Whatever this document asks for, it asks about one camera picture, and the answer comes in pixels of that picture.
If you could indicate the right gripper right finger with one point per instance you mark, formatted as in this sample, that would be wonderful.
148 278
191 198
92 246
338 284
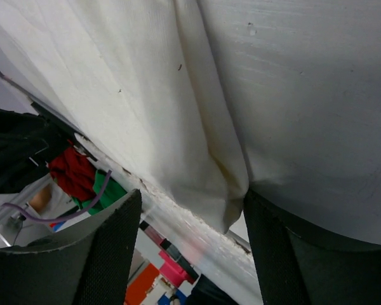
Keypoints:
298 262

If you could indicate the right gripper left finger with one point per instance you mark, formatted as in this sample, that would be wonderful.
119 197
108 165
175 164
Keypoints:
86 263

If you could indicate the white t shirt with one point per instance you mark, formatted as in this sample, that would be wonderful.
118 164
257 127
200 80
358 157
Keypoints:
139 80

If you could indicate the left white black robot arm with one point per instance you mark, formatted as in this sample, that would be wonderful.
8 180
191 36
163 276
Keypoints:
28 143

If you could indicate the orange box in background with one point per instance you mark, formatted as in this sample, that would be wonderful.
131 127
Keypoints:
138 288

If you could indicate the green t shirt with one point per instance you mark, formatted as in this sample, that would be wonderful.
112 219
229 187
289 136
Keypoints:
108 193

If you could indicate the pink box in background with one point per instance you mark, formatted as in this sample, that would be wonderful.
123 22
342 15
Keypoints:
173 272

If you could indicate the red t shirt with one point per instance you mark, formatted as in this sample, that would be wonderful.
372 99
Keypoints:
74 174

